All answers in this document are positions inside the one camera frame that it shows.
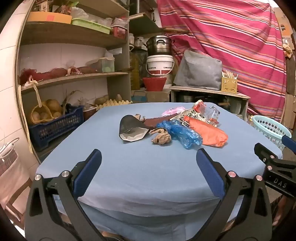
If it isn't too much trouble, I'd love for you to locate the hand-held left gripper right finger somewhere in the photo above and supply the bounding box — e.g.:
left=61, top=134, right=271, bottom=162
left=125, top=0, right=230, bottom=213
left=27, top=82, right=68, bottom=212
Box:
left=192, top=148, right=273, bottom=241

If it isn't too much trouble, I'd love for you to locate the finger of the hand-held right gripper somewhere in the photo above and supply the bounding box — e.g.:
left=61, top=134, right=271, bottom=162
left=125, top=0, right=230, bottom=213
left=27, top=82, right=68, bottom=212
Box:
left=254, top=143, right=282, bottom=166
left=282, top=135, right=296, bottom=155

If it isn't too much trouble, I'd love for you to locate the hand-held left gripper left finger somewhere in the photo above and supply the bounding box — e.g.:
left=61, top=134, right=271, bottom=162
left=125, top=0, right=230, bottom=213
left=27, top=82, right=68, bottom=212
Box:
left=24, top=149, right=102, bottom=241

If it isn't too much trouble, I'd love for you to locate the light blue plastic basket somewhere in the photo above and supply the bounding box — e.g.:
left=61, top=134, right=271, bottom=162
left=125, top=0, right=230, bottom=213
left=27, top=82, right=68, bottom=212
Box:
left=252, top=115, right=292, bottom=151

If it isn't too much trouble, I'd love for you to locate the orange wrapper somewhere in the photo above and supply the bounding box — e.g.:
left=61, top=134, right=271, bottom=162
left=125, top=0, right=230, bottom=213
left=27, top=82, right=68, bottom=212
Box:
left=184, top=116, right=229, bottom=147

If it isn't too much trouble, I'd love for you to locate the blue plastic bag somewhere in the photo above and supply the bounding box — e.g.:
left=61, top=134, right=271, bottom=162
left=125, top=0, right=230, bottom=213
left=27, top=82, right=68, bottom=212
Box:
left=157, top=120, right=203, bottom=150

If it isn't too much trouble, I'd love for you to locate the brown paper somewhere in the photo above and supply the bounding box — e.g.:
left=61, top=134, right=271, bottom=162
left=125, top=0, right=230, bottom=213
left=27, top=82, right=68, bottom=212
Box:
left=148, top=128, right=172, bottom=146

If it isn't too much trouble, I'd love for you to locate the clear plastic wrapper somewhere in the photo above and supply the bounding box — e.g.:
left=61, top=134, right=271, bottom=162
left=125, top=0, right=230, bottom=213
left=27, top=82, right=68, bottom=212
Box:
left=203, top=105, right=221, bottom=127

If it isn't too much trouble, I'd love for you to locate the white printed snack wrapper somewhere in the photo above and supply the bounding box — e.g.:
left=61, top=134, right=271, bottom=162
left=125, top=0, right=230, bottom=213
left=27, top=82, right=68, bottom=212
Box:
left=170, top=109, right=210, bottom=127

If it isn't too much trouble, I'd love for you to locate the black and white face mask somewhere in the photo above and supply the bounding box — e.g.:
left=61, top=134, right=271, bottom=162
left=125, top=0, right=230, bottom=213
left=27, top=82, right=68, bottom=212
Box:
left=119, top=115, right=151, bottom=142

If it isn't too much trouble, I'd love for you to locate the red silver wrapper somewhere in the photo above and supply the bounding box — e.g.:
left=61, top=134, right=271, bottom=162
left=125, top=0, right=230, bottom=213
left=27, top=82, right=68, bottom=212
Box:
left=193, top=100, right=206, bottom=112

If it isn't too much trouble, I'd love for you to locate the pink wrapper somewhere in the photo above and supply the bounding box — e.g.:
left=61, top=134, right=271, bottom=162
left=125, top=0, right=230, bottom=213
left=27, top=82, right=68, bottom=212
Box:
left=161, top=107, right=186, bottom=117

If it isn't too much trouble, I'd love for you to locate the dark brown wrapper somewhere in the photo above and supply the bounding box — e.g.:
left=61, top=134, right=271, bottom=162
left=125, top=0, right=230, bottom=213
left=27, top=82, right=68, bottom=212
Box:
left=139, top=116, right=173, bottom=130

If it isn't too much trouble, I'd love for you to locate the person's right hand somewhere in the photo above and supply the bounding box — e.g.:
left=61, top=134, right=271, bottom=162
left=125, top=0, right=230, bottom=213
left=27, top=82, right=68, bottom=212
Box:
left=271, top=195, right=296, bottom=232

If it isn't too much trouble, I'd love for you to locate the blue tablecloth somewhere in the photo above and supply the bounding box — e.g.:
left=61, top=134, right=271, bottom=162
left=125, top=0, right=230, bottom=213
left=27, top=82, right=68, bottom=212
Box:
left=36, top=102, right=284, bottom=234

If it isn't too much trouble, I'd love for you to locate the blue plastic crate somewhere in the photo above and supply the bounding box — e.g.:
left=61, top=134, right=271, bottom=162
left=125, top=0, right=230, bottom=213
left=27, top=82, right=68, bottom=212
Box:
left=29, top=105, right=85, bottom=151

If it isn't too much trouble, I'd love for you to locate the small brown basket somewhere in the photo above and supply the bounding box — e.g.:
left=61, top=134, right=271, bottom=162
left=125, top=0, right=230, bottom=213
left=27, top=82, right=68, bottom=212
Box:
left=83, top=107, right=97, bottom=121

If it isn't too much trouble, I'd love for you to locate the yellow egg tray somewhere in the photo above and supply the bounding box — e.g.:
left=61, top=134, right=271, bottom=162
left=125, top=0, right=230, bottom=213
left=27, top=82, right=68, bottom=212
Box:
left=96, top=99, right=132, bottom=111

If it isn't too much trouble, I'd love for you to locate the large potato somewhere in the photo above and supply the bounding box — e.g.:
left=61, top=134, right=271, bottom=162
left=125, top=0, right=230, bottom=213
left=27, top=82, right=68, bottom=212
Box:
left=46, top=99, right=62, bottom=116

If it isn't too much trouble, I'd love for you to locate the wicker basket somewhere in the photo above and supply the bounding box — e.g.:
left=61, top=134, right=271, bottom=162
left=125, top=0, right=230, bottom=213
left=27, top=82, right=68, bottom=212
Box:
left=29, top=100, right=63, bottom=125

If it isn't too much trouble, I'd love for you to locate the yellow chopstick holder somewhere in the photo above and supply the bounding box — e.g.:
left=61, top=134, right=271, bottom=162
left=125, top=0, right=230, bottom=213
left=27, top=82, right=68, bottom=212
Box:
left=221, top=77, right=238, bottom=94

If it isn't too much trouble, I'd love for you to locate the white bag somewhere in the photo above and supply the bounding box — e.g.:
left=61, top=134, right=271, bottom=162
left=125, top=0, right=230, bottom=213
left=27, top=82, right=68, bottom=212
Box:
left=0, top=138, right=30, bottom=209

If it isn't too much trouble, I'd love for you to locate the low wooden cabinet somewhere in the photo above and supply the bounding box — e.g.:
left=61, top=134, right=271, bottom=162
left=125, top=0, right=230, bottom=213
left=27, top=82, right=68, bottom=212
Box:
left=170, top=86, right=251, bottom=121

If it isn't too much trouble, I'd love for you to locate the bundle of chopsticks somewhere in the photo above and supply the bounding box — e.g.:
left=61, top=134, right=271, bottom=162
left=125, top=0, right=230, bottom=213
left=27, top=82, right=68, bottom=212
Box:
left=222, top=71, right=238, bottom=80

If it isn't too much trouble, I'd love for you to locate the blue printed cardboard box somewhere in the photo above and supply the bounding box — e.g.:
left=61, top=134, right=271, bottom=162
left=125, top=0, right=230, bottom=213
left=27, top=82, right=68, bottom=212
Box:
left=132, top=90, right=147, bottom=103

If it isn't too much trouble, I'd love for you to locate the brown cardboard box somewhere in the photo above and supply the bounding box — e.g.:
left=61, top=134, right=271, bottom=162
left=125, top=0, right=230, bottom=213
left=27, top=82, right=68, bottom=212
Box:
left=147, top=90, right=171, bottom=103

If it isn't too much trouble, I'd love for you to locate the grey fabric cover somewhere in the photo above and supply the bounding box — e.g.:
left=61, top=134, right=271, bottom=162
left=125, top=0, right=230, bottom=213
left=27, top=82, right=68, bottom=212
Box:
left=173, top=50, right=223, bottom=91

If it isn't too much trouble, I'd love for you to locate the red mesh bag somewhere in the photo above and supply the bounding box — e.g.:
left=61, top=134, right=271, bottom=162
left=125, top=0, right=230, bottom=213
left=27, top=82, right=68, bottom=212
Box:
left=20, top=67, right=70, bottom=85

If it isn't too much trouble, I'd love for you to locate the clear plastic container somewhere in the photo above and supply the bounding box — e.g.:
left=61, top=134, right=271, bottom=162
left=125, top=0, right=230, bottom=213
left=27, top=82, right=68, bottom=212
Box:
left=87, top=57, right=115, bottom=73

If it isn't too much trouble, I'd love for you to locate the yellow oil bottle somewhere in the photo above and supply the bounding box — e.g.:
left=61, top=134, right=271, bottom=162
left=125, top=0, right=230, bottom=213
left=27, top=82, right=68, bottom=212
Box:
left=129, top=45, right=140, bottom=90

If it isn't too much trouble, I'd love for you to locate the red striped cloth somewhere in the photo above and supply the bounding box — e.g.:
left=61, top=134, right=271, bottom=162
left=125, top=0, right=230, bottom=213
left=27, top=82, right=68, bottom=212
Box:
left=156, top=0, right=287, bottom=129

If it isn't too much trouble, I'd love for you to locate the white plastic bucket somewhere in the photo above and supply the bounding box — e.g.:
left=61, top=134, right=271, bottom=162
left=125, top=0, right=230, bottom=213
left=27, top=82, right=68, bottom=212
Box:
left=146, top=55, right=175, bottom=77

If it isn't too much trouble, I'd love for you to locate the wooden shelf unit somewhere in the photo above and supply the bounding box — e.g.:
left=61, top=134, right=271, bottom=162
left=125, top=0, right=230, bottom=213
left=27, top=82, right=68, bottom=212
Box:
left=14, top=0, right=132, bottom=163

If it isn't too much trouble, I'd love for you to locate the steel pot with lid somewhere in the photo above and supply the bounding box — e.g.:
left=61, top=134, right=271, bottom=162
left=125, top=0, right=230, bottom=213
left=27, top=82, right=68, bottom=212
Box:
left=145, top=35, right=173, bottom=56

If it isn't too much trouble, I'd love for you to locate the glass jar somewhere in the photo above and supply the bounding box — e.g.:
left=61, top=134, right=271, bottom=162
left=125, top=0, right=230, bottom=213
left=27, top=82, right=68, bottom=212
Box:
left=135, top=37, right=147, bottom=50

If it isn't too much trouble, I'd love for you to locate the small red basket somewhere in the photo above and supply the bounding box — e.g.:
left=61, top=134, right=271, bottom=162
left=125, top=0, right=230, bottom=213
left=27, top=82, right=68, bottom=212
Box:
left=111, top=25, right=127, bottom=38

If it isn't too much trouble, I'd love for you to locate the green plastic tray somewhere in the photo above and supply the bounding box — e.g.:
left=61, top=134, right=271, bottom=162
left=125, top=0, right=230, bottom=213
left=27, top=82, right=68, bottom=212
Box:
left=71, top=18, right=111, bottom=34

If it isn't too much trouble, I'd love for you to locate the upper wooden shelf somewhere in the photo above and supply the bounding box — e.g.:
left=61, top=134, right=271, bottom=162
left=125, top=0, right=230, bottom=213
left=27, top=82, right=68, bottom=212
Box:
left=128, top=11, right=163, bottom=36

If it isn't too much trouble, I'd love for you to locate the clear plastic bag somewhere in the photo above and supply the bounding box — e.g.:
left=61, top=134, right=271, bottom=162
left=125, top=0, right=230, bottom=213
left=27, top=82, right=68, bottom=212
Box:
left=69, top=7, right=89, bottom=21

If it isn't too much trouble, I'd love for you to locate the orange cardboard box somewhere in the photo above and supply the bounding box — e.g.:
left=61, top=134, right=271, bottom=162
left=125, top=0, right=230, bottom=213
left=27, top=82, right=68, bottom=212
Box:
left=27, top=11, right=73, bottom=24

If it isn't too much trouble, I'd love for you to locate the white cloth strap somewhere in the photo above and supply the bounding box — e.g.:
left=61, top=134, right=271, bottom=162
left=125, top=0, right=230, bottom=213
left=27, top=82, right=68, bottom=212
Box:
left=23, top=79, right=43, bottom=107

